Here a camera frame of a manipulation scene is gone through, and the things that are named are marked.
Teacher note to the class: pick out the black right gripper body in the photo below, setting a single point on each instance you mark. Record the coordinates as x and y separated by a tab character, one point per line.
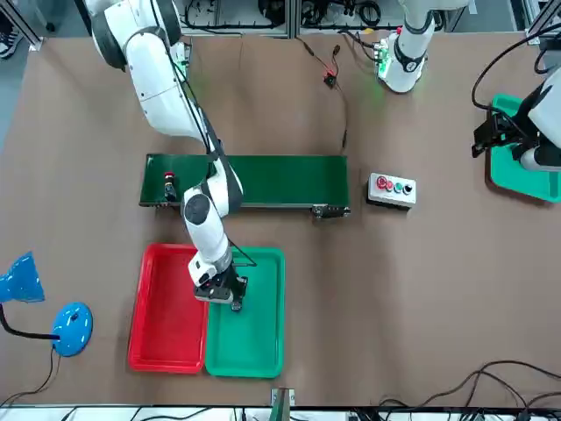
215	290

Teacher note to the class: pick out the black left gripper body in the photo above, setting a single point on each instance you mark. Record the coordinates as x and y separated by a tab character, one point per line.
493	131

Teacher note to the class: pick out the grey control box with buttons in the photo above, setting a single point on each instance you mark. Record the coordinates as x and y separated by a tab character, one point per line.
392	193

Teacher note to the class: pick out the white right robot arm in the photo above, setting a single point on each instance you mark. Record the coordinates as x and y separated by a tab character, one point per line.
162	87

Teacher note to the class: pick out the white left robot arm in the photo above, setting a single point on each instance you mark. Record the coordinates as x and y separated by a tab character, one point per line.
407	48

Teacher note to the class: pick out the green conveyor belt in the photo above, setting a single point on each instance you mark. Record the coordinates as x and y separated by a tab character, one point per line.
285	180

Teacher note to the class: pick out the green plastic tray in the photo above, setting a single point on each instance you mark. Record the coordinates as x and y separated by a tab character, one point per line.
513	175
250	342

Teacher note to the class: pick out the red plastic tray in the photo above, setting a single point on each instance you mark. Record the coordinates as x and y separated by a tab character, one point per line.
166	316

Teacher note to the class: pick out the blue desk lamp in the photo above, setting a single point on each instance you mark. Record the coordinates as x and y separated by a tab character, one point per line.
72	329

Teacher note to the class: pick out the black and white shoe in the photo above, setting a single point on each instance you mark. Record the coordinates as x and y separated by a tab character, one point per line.
8	41

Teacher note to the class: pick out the aluminium frame post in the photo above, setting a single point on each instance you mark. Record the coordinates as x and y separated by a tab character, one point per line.
282	403

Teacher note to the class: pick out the small black switch module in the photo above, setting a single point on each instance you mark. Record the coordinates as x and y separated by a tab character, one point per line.
330	80

